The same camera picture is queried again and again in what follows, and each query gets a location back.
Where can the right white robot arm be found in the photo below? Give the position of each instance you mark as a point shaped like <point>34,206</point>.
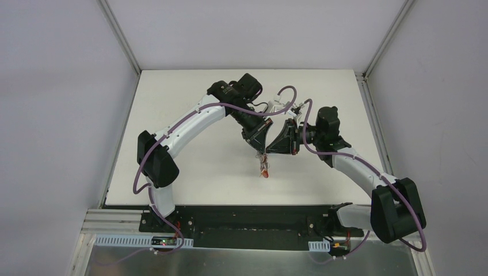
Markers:
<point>395,210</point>

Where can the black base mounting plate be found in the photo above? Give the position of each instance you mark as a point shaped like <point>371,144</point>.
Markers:
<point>288,228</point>

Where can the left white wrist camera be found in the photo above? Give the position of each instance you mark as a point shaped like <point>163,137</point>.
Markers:
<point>277,105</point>

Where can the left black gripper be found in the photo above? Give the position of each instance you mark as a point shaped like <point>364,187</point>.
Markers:
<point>255,131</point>

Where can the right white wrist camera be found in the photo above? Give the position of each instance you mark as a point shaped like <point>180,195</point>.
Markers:
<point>295,112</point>

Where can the grey red keyring holder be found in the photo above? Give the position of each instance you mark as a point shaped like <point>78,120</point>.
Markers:
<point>264,164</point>

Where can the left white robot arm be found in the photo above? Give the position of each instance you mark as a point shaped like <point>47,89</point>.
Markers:
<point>156,153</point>

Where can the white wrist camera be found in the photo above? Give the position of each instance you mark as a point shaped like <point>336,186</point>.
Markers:
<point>295,112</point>
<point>277,105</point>

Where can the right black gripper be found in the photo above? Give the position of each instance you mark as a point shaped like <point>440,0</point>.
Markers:
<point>294,137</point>

